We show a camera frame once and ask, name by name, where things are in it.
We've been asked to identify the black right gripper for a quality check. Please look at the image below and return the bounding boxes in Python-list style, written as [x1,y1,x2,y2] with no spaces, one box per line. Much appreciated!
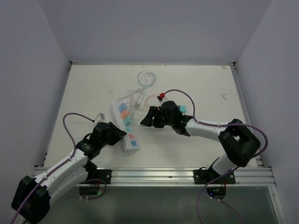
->
[141,105,174,128]

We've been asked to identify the white power strip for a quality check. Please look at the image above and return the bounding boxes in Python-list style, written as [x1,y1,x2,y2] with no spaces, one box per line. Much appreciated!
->
[111,101,140,154]

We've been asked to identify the dark teal plug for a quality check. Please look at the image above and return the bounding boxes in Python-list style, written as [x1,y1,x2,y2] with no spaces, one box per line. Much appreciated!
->
[178,105,187,114]

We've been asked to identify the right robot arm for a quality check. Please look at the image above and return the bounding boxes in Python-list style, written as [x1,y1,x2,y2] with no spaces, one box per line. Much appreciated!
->
[140,101,261,184]

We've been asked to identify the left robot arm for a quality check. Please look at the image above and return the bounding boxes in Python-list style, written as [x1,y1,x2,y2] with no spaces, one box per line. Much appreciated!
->
[11,122,127,224]

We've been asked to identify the salmon pink plug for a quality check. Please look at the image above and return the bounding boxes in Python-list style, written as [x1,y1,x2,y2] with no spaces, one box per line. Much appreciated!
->
[120,109,130,119]

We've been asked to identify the light blue plug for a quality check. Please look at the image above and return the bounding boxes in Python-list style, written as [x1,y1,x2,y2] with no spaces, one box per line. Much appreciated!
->
[118,103,128,113]

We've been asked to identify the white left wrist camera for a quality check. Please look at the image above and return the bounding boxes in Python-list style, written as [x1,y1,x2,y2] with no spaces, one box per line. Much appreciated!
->
[93,113,105,125]

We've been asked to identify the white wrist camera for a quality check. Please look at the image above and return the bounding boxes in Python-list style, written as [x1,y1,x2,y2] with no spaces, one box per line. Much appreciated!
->
[157,92,169,105]
[93,113,105,125]

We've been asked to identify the thin coloured charger cables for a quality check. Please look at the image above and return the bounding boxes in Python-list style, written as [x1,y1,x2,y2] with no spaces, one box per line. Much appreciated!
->
[115,70,164,115]

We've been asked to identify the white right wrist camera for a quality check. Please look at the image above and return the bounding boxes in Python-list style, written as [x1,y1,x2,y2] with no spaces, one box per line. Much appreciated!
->
[157,92,169,105]

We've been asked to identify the aluminium mounting rail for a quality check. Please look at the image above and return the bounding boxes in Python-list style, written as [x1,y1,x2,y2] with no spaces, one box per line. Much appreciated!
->
[32,167,278,187]

